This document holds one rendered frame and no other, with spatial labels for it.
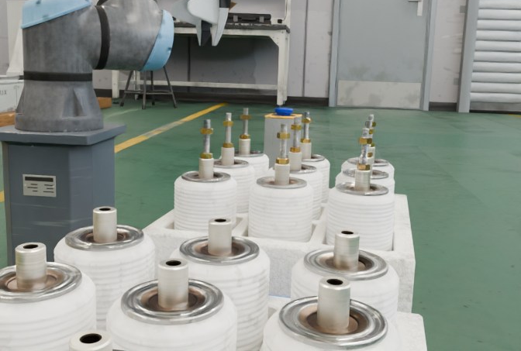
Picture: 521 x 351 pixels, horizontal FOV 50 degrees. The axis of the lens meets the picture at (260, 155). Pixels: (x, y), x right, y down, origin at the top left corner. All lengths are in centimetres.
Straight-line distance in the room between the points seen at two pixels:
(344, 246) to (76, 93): 64
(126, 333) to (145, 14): 76
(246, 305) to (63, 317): 16
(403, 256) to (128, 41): 60
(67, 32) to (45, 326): 65
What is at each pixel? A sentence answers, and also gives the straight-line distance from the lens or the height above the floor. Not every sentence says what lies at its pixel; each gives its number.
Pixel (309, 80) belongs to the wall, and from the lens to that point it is 582.
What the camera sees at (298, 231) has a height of 19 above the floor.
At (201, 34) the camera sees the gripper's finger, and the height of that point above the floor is 47.
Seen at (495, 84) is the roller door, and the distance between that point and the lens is 601.
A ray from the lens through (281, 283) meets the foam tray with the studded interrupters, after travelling 80.
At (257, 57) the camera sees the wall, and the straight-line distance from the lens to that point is 585.
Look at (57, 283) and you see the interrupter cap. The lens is 47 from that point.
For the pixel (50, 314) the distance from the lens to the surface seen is 45.
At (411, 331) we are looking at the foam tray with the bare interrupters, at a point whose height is 18.
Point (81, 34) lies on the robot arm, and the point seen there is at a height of 46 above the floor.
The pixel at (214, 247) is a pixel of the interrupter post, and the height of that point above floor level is 26.
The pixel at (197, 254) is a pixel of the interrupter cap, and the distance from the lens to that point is 52.
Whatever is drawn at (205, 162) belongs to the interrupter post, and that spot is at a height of 28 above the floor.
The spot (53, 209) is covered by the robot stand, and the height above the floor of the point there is 17.
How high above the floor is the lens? 43
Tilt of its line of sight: 10 degrees down
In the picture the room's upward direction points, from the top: 2 degrees clockwise
